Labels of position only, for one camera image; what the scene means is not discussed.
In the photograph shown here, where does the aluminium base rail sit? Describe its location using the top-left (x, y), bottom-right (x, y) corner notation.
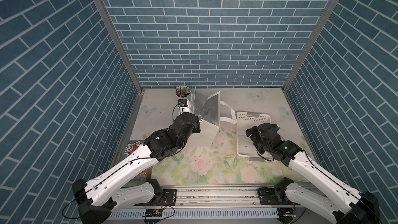
top-left (106, 186), bottom-right (320, 224)

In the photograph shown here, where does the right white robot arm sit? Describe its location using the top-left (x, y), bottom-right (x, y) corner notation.
top-left (246, 123), bottom-right (381, 224)

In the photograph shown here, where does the green pencil cup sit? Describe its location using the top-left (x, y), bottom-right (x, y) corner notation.
top-left (177, 92), bottom-right (193, 105)

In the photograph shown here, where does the white plastic basket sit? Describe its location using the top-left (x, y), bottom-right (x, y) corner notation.
top-left (236, 112), bottom-right (284, 162)

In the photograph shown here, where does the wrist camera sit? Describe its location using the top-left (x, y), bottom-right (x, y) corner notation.
top-left (271, 124), bottom-right (280, 132)
top-left (178, 99), bottom-right (191, 114)

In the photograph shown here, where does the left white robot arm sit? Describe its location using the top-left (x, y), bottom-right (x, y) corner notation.
top-left (72, 112), bottom-right (201, 224)

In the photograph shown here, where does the right circuit board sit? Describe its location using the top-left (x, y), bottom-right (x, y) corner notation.
top-left (277, 207), bottom-right (296, 224)

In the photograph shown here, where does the left green circuit board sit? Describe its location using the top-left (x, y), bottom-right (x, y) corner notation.
top-left (143, 209), bottom-right (163, 219)

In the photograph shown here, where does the white insulated delivery bag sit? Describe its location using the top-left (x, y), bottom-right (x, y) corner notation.
top-left (186, 90), bottom-right (237, 148)

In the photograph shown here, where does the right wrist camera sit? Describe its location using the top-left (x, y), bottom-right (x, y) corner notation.
top-left (271, 124), bottom-right (280, 132)

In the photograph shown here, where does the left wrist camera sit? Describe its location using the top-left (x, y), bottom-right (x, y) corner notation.
top-left (178, 99), bottom-right (191, 114)

